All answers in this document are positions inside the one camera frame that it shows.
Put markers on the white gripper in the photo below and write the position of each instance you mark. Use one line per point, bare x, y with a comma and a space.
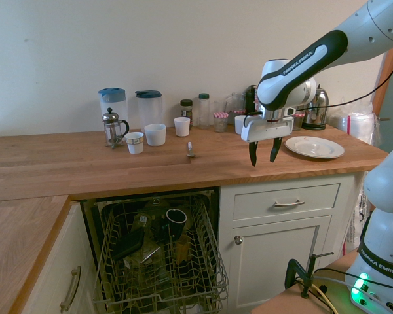
268, 129

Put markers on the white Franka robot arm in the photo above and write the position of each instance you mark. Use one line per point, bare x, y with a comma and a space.
314, 55

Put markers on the built-in dishwasher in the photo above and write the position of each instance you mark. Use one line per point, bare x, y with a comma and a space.
88, 222

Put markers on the small white mug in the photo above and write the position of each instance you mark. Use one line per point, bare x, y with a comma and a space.
239, 124

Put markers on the glass jar red-checked lid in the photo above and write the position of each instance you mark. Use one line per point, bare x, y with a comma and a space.
220, 122
298, 121

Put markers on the white dinner plate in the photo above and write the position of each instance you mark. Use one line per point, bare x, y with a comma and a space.
314, 147

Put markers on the cream cabinet drawer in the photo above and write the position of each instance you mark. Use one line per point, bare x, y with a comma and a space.
255, 202

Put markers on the black coffee machine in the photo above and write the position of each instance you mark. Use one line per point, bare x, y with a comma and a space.
251, 98

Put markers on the clear glass jar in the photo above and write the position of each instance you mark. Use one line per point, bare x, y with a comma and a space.
237, 100

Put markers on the clear drinking glass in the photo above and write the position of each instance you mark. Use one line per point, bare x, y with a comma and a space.
219, 105

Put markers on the stainless steel kettle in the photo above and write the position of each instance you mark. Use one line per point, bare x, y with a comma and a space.
319, 109

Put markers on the clear jar green lid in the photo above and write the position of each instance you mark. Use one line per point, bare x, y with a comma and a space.
204, 111

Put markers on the plain white tumbler cup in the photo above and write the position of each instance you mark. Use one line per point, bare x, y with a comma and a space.
182, 127

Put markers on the dark-lidded spice jar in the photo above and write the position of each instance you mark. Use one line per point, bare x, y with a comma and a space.
186, 109

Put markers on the round metal door knob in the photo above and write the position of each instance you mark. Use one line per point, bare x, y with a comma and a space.
238, 240

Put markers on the plastic bag of cups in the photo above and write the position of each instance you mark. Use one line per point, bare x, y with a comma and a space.
357, 122

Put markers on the cream cabinet door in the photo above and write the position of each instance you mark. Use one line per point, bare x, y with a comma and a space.
275, 261

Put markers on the wide white bowl cup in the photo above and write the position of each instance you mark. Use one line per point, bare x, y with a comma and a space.
155, 135

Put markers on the black mug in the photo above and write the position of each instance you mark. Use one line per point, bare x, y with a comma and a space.
176, 220

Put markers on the black C-clamp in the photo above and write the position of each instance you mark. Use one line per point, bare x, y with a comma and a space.
293, 266

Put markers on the clear plastic bag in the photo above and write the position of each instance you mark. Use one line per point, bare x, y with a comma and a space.
357, 225

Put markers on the clear pitcher dark-teal lid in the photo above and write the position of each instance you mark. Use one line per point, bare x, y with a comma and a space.
149, 108

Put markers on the small patterned white cup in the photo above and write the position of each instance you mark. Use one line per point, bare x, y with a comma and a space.
134, 144

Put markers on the wooden robot mounting board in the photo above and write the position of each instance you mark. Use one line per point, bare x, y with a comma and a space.
281, 301

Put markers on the glass French press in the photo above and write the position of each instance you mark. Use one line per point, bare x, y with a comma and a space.
113, 129

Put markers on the clear pitcher light-blue lid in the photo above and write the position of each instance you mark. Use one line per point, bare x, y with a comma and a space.
114, 98

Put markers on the black rectangular tray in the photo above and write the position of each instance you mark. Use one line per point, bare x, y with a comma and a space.
129, 244

